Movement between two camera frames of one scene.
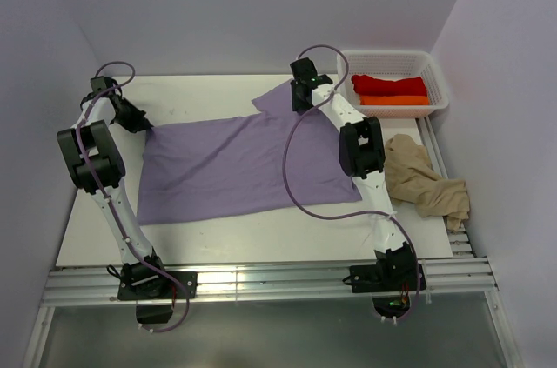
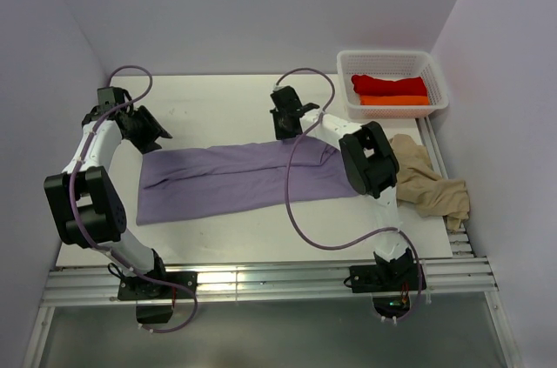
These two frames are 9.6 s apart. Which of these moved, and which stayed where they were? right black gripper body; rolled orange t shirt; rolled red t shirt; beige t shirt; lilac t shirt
Moved: lilac t shirt; right black gripper body
Stayed: rolled orange t shirt; rolled red t shirt; beige t shirt
